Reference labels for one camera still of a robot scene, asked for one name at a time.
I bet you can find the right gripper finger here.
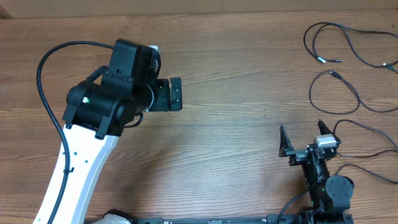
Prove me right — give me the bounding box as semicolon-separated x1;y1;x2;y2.
279;125;294;157
318;120;333;135

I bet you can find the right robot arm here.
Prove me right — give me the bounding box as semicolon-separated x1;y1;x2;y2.
276;121;354;224

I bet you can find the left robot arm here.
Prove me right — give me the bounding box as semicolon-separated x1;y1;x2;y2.
35;39;182;223

